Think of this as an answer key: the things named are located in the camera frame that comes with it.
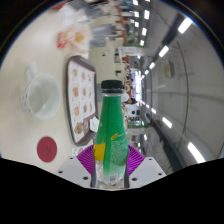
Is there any white polka-dot mug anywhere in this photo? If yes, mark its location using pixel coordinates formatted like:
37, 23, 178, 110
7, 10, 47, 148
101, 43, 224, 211
20, 61, 63, 121

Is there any ceiling air conditioner unit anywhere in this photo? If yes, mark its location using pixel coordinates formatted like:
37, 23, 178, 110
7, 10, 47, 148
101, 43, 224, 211
162, 59, 177, 80

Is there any brown food tray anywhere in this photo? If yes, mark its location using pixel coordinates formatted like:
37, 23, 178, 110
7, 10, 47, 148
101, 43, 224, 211
65, 55, 99, 147

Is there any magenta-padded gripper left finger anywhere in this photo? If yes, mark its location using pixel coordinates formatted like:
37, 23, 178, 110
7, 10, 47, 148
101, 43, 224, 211
55, 144, 98, 189

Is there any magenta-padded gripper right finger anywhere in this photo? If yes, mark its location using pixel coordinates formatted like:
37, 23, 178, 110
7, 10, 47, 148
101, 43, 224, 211
126, 145, 167, 189

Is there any flat round red coaster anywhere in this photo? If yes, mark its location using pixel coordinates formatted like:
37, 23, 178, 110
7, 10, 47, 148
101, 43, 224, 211
36, 135, 58, 163

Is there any green plastic drink bottle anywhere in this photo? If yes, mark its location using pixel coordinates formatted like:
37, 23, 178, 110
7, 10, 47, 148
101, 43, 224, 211
91, 79, 130, 188

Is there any group of ceiling lights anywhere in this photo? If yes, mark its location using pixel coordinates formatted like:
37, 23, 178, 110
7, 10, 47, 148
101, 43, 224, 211
131, 0, 208, 164

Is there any crumpled white napkin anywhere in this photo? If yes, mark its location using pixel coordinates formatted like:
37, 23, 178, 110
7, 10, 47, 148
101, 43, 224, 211
89, 116, 100, 133

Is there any person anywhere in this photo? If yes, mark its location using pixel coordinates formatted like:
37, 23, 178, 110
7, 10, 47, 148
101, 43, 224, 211
120, 92, 138, 108

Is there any group of beige chairs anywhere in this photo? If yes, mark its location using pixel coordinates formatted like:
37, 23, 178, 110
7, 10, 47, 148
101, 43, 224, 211
88, 0, 148, 154

